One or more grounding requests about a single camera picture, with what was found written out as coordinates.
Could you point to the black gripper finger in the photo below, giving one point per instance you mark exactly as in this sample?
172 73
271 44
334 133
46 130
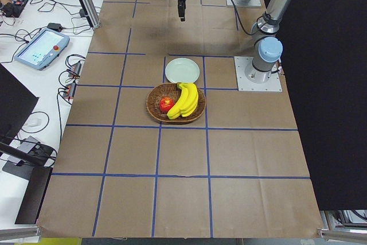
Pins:
181 9

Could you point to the light green plate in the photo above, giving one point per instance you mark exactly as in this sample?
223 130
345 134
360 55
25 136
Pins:
182 70

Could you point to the brown wicker basket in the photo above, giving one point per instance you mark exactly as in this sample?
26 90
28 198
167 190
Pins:
172 91

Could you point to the red apple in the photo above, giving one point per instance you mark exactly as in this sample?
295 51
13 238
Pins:
165 104

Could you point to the yellow banana bunch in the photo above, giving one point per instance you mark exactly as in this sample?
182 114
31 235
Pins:
187 102

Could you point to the usb hub upper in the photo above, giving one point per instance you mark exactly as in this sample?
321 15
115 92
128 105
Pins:
74 70

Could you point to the usb hub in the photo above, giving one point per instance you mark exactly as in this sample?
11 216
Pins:
74 70
69 91

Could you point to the black power adapter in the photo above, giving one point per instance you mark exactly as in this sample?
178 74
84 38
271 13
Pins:
55 26

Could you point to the blue teach pendant near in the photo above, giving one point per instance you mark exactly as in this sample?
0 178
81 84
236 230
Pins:
43 49

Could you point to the brown paper table cover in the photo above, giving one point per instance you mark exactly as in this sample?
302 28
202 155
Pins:
236 172

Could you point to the usb hub lower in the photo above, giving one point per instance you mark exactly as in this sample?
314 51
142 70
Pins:
69 91

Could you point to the black curtain panel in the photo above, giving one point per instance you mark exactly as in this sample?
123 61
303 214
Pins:
324 60

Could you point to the black electronics board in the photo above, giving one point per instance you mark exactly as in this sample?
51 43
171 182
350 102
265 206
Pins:
14 10

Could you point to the white charger block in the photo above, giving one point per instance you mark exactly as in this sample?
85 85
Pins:
34 122

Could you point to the black monitor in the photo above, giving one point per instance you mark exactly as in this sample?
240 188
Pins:
17 103

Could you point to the grey dock box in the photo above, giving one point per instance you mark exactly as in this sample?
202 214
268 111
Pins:
27 146

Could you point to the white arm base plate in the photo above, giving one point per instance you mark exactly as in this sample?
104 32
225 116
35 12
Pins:
258 84

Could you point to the aluminium rail bottom right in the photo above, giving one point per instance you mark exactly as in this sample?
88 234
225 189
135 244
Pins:
345 235

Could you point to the aluminium rail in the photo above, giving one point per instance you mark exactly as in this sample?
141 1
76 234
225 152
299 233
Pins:
345 235
20 233

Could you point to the aluminium rail bottom left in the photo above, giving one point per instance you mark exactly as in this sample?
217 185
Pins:
20 233

